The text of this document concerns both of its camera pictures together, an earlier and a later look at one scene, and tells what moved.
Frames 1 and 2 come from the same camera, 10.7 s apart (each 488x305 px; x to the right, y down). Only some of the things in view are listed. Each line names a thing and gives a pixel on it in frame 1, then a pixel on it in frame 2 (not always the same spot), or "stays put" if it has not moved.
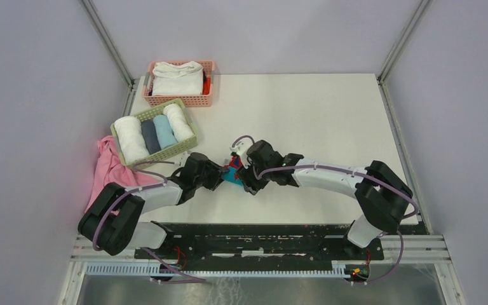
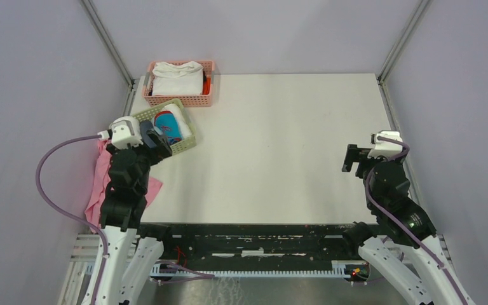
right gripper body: [247, 173] → [369, 165]
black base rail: [259, 244] stays put
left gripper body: [211, 176] → [153, 155]
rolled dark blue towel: [150, 136] stays put
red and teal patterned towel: [230, 172] → [167, 122]
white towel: [180, 124] stays put
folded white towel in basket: [183, 79] stays put
